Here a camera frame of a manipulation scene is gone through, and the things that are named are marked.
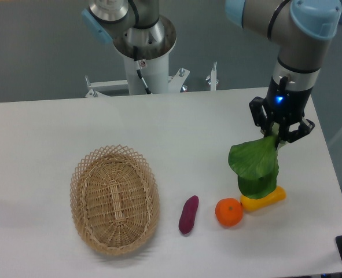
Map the green leafy vegetable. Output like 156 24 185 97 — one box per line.
228 123 279 200

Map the orange tangerine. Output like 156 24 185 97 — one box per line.
215 198 244 227

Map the purple sweet potato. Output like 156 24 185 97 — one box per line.
178 195 199 235

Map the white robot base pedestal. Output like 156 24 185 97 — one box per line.
85 53 190 98

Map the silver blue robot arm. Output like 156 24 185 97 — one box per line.
82 1 342 145

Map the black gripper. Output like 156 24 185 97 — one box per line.
249 78 315 149

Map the woven wicker basket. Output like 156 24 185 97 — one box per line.
69 145 160 256

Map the yellow pepper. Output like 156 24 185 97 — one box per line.
240 186 286 212

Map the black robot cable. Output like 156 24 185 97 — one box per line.
133 45 153 95

